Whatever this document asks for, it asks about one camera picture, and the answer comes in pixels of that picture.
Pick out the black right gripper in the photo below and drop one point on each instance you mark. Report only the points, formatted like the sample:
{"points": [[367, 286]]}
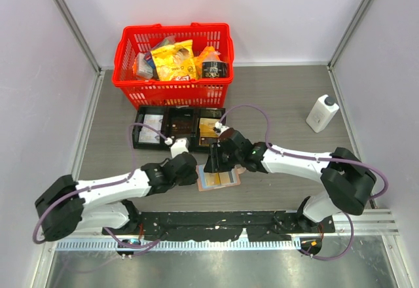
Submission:
{"points": [[214, 163]]}

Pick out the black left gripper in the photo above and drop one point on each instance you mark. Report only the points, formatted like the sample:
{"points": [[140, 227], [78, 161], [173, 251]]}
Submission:
{"points": [[192, 178]]}

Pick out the pink leather card holder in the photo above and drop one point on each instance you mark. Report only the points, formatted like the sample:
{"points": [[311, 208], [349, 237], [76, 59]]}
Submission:
{"points": [[212, 181]]}

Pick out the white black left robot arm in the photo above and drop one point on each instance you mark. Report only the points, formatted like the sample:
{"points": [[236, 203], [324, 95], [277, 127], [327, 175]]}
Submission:
{"points": [[61, 206]]}

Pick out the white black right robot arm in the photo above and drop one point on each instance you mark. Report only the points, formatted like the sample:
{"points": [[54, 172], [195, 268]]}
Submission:
{"points": [[347, 184]]}

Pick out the gold cards in tray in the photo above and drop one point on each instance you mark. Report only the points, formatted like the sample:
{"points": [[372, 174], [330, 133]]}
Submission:
{"points": [[207, 134]]}

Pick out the dark brown cards in tray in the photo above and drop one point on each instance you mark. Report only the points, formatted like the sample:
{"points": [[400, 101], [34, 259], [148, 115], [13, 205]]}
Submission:
{"points": [[181, 123]]}

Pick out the black three-compartment card tray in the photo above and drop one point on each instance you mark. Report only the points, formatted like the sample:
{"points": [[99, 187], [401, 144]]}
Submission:
{"points": [[157, 118]]}

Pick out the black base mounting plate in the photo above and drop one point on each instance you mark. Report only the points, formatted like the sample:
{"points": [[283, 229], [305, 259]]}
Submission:
{"points": [[220, 226]]}

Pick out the black round can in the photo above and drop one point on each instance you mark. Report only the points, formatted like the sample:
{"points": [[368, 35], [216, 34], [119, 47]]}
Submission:
{"points": [[214, 69]]}

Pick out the yellow chips bag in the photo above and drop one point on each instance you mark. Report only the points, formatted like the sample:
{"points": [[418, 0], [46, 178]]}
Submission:
{"points": [[175, 62]]}

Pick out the grey small box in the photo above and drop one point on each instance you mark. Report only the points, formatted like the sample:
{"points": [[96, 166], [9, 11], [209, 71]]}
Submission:
{"points": [[141, 69]]}

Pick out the orange snack bag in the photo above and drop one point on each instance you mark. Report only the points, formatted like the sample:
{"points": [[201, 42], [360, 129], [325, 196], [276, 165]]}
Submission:
{"points": [[208, 54]]}

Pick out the white bottle with black cap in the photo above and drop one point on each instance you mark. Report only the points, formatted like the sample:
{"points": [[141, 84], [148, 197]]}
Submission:
{"points": [[322, 112]]}

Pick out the red plastic shopping basket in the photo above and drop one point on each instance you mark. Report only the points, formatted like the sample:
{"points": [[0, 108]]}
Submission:
{"points": [[200, 93]]}

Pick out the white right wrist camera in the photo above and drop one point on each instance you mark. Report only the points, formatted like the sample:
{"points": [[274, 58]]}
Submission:
{"points": [[223, 131]]}

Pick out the aluminium frame rail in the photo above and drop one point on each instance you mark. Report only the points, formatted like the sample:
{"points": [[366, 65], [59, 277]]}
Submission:
{"points": [[372, 222]]}

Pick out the left aluminium corner post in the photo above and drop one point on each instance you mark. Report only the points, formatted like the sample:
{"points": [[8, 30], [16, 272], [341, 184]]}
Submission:
{"points": [[77, 33]]}

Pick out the aluminium corner post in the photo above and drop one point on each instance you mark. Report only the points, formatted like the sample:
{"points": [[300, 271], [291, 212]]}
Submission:
{"points": [[77, 33], [350, 30]]}

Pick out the right aluminium corner post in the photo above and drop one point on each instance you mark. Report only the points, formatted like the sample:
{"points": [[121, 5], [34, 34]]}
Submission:
{"points": [[350, 30]]}

